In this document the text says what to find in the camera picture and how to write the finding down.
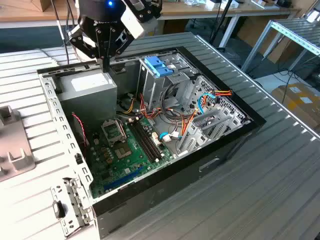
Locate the flat labelled cardboard box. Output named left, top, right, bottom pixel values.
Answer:
left=271, top=83, right=320, bottom=131

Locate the grey parts rack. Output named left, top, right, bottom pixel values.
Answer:
left=0, top=104, right=36, bottom=182

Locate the red orange wire bundle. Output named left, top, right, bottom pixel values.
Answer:
left=138, top=93, right=165, bottom=121

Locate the grey power supply unit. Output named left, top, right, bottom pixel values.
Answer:
left=57, top=67, right=118, bottom=126

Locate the red yellow power wire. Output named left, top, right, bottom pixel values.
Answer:
left=212, top=89, right=234, bottom=104

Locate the brown cardboard sheet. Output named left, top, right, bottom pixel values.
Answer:
left=236, top=16, right=305, bottom=65

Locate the black RAM slot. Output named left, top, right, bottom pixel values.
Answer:
left=134, top=120, right=160, bottom=161
left=128, top=122, right=155, bottom=163
left=131, top=121, right=157, bottom=162
left=137, top=119, right=163, bottom=159

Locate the CPU socket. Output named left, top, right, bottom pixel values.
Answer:
left=113, top=142, right=133, bottom=161

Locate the black open PC case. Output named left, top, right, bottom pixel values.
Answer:
left=36, top=46, right=267, bottom=240

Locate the grey round cable loop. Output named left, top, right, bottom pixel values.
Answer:
left=161, top=83, right=187, bottom=122

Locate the grey metal disk bay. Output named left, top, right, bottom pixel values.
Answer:
left=176, top=104, right=252, bottom=158

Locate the grey metal drive cage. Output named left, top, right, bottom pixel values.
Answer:
left=136, top=53, right=199, bottom=113

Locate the pale blue flat wire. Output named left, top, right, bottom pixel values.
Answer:
left=158, top=131, right=181, bottom=144

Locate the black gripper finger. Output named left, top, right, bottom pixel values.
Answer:
left=68, top=24, right=108, bottom=73
left=104, top=24, right=136, bottom=73

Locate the aluminium slat table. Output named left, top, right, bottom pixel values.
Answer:
left=241, top=18, right=320, bottom=73

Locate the blue plastic drive latch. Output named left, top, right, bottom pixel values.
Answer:
left=144, top=56, right=175, bottom=79

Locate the blue SATA wire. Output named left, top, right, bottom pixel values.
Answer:
left=196, top=92, right=216, bottom=115

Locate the metal socket cover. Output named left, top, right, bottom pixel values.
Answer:
left=100, top=119, right=127, bottom=146

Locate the wooden desk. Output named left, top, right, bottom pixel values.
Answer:
left=0, top=0, right=302, bottom=48

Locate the green motherboard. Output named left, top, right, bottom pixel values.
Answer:
left=86, top=116, right=176, bottom=200

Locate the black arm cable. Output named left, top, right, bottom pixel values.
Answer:
left=50, top=0, right=71, bottom=65

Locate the small brown cardboard box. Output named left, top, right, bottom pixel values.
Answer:
left=23, top=0, right=55, bottom=13

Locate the yellow wire bundle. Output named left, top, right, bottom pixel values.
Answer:
left=123, top=97, right=138, bottom=115

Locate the blue expansion slot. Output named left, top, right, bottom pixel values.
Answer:
left=103, top=166, right=145, bottom=191

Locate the white board connector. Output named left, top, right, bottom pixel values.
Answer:
left=151, top=131, right=161, bottom=148

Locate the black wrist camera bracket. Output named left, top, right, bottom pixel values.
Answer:
left=124, top=0, right=163, bottom=21

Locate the red black twisted wire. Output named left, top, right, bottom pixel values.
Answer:
left=71, top=112, right=90, bottom=149

